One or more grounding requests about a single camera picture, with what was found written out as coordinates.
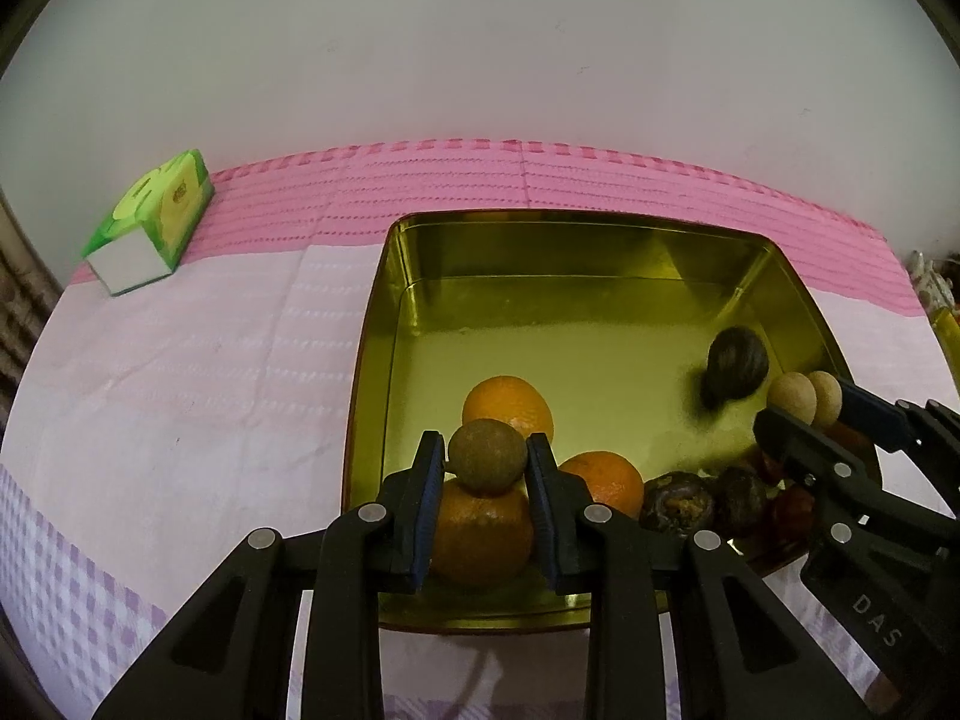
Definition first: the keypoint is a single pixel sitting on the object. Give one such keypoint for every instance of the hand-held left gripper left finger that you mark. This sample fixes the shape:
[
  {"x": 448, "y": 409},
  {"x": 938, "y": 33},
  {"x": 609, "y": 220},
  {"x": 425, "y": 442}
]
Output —
[{"x": 418, "y": 525}]

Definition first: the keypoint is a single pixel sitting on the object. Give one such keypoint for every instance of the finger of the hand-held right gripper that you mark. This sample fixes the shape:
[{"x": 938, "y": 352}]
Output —
[
  {"x": 877, "y": 416},
  {"x": 810, "y": 457}
]

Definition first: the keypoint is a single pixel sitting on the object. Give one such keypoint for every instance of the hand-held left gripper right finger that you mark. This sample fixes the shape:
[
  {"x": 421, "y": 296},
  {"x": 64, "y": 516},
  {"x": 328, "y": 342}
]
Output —
[{"x": 541, "y": 525}]

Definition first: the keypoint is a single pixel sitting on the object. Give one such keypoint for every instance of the brown longan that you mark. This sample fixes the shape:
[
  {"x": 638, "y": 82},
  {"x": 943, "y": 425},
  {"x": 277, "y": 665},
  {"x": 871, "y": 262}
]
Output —
[
  {"x": 789, "y": 397},
  {"x": 486, "y": 457},
  {"x": 826, "y": 396}
]

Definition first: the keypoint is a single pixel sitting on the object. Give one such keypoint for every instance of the red tomato with stem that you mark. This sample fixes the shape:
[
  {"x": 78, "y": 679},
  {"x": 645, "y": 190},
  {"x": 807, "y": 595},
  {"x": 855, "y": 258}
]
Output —
[{"x": 795, "y": 511}]

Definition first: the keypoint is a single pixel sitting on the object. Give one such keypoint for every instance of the large orange mandarin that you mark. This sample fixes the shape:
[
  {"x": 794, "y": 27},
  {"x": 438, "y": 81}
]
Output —
[{"x": 480, "y": 536}]

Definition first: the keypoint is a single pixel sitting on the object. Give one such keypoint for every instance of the small orange mandarin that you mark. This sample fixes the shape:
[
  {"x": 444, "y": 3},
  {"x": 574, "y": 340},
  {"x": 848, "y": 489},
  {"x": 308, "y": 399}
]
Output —
[{"x": 604, "y": 480}]

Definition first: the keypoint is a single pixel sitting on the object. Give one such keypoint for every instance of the small dark water chestnut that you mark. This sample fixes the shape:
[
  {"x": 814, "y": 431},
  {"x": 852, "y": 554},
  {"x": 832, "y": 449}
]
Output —
[{"x": 739, "y": 502}]

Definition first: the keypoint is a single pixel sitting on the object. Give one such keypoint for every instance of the large dark water chestnut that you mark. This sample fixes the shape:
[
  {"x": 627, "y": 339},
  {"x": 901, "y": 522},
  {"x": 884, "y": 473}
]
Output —
[{"x": 736, "y": 369}]

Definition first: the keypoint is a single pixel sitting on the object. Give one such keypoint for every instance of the yellow orange kumquat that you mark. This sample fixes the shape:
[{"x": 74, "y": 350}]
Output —
[{"x": 508, "y": 401}]

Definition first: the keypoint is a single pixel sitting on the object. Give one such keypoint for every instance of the red and gold tin box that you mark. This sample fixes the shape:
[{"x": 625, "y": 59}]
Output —
[{"x": 562, "y": 330}]

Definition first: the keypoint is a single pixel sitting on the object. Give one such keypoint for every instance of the gold tin lid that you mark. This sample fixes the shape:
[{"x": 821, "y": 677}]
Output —
[{"x": 949, "y": 337}]

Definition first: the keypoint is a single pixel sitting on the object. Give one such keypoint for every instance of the white ornament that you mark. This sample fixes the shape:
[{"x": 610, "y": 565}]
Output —
[{"x": 930, "y": 277}]

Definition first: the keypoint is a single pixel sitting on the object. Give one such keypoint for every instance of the pink purple checked tablecloth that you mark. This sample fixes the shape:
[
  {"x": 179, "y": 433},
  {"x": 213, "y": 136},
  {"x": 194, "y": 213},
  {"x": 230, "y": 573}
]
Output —
[{"x": 225, "y": 390}]

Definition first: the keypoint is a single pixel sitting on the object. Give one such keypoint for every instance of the green tissue box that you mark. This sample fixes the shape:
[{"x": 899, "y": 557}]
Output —
[{"x": 150, "y": 221}]

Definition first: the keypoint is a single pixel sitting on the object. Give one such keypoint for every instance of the bamboo furniture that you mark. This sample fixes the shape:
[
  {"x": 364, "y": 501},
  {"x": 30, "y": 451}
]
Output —
[{"x": 22, "y": 300}]

